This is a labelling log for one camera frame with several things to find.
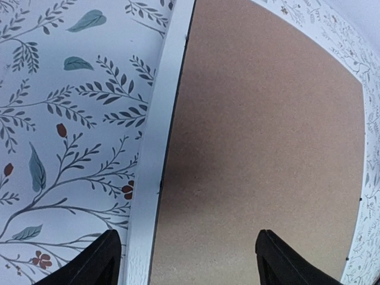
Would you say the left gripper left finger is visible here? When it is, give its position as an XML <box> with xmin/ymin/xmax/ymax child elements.
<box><xmin>36</xmin><ymin>230</ymin><xmax>121</xmax><ymax>285</ymax></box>

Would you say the white picture frame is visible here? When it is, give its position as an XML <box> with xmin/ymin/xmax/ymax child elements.
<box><xmin>123</xmin><ymin>1</ymin><xmax>379</xmax><ymax>284</ymax></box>

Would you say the floral patterned table mat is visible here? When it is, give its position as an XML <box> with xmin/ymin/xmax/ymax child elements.
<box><xmin>0</xmin><ymin>0</ymin><xmax>380</xmax><ymax>285</ymax></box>

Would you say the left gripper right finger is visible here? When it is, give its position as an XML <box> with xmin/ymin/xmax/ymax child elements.
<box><xmin>255</xmin><ymin>230</ymin><xmax>341</xmax><ymax>285</ymax></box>

